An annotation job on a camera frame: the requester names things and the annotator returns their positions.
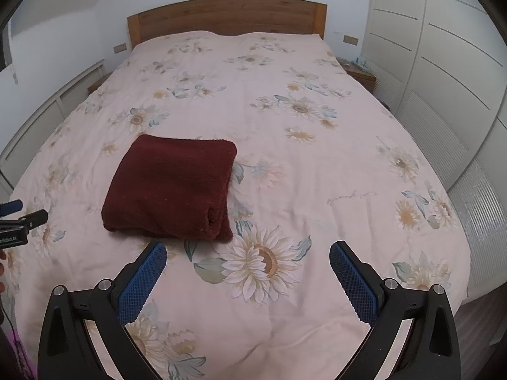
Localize purple clothing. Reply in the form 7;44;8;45
7;324;42;380

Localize black cable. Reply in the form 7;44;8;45
0;304;19;335

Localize white window ledge cabinet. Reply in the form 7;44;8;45
0;59;106;194

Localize ribbed translucent panel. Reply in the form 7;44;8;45
447;158;507;305

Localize wooden headboard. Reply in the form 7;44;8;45
127;0;329;50

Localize dark red knitted sweater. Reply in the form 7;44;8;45
102;134;238;243

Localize wooden nightstand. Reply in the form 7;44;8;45
337;57;377;94

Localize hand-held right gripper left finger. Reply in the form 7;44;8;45
40;241;168;380

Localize pink floral bedspread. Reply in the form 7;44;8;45
0;32;474;380

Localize white wardrobe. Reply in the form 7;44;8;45
362;0;507;191

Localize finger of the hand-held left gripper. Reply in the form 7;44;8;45
0;209;49;231
0;200;23;218

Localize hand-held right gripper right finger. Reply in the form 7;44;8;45
330;241;462;380

